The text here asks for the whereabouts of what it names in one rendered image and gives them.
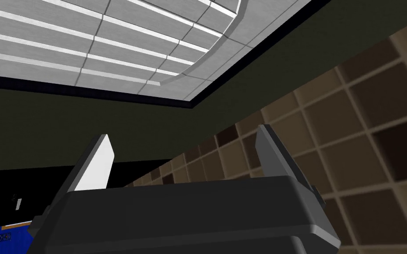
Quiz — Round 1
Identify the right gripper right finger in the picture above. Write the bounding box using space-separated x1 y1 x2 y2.
254 124 313 191

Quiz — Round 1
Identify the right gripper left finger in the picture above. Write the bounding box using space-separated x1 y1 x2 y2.
51 134 115 206

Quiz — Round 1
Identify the blue appliance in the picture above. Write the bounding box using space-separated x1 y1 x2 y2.
0 220 34 254

